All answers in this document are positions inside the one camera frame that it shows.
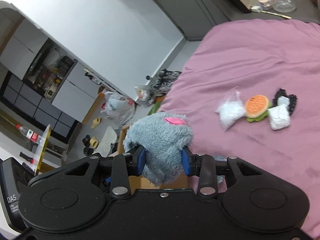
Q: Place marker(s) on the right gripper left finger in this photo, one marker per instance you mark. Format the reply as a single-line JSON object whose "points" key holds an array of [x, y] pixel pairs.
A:
{"points": [[135, 161]]}

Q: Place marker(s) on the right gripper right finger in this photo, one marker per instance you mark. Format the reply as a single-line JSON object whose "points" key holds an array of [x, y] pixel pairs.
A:
{"points": [[188, 162]]}

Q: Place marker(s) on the grey fluffy plush toy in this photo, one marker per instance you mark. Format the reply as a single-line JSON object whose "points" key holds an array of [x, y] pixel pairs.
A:
{"points": [[163, 135]]}

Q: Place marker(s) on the clear bag white filling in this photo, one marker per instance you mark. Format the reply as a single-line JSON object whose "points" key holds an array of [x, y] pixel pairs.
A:
{"points": [[230, 109]]}

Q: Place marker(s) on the black lace fabric piece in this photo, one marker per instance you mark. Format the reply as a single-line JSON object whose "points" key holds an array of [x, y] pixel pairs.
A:
{"points": [[282, 98]]}

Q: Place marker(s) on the white wrapped soft packet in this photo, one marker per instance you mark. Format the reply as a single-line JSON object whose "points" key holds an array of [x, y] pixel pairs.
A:
{"points": [[279, 117]]}

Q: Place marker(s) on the cardboard box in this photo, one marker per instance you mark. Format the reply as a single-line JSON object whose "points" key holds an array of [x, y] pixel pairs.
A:
{"points": [[141, 182]]}

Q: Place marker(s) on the white towel on floor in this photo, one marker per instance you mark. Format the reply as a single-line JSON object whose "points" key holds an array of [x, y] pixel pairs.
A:
{"points": [[109, 139]]}

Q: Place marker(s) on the plastic water bottle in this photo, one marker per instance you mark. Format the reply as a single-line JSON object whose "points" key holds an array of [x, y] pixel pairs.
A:
{"points": [[29, 134]]}

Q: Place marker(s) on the yellow slipper near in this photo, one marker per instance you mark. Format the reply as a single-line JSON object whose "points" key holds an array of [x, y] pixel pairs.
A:
{"points": [[94, 142]]}

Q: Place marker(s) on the yellow slipper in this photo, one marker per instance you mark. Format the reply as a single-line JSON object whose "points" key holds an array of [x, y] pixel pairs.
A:
{"points": [[94, 142], [96, 122]]}

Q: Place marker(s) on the white plastic shopping bag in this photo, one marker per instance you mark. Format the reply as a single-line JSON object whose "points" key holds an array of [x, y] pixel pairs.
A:
{"points": [[118, 108]]}

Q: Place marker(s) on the yellow slipper far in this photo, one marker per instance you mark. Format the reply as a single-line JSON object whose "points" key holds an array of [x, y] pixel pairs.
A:
{"points": [[96, 122]]}

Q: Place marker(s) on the clear bag with trash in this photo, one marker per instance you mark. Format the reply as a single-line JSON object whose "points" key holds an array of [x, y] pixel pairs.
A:
{"points": [[145, 95]]}

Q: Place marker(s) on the grey sneaker pair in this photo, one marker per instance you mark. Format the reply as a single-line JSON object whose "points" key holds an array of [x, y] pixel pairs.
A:
{"points": [[164, 81]]}

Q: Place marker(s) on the hamburger plush toy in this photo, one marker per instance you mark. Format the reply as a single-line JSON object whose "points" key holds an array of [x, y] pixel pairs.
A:
{"points": [[257, 108]]}

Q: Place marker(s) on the pink bed sheet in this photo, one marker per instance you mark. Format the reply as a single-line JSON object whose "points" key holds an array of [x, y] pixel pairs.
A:
{"points": [[257, 57]]}

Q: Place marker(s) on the white and grey cabinet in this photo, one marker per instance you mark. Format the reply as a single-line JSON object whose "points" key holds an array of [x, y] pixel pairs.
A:
{"points": [[45, 84]]}

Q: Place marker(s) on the grey door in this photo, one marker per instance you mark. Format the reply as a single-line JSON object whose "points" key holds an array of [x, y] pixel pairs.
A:
{"points": [[194, 18]]}

